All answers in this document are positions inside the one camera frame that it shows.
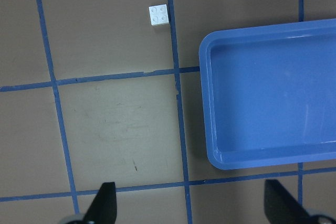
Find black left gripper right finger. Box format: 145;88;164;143
264;179;335;224

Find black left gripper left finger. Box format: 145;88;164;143
82;182;117;224

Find white square toy block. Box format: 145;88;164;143
149;4;169;26

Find blue plastic tray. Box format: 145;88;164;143
199;19;335;170

